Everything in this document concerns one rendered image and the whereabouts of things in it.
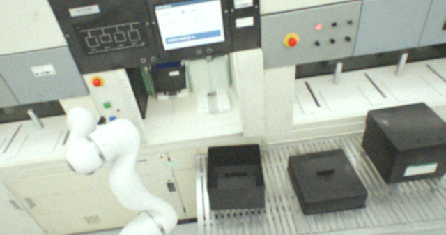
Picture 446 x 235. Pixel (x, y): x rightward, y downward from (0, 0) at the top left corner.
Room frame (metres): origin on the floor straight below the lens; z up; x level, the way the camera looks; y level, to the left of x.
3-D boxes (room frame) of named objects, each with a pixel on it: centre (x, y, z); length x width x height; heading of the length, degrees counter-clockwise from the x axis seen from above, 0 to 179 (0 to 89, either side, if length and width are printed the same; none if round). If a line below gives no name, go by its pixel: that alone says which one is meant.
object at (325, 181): (0.95, -0.53, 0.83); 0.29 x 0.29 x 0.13; 88
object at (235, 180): (1.05, -0.10, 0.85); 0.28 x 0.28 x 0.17; 81
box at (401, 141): (1.03, -0.97, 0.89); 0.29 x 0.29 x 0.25; 88
